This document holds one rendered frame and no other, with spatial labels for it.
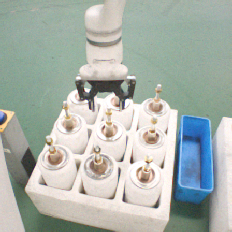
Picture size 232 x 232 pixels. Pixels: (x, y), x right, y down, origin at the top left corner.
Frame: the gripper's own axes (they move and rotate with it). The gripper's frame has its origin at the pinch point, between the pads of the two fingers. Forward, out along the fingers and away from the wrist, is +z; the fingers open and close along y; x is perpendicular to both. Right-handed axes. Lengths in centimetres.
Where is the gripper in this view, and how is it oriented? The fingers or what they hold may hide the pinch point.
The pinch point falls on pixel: (106, 105)
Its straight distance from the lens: 62.5
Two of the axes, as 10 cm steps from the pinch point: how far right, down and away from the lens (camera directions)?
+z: 0.0, 6.8, 7.3
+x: 0.1, 7.3, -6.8
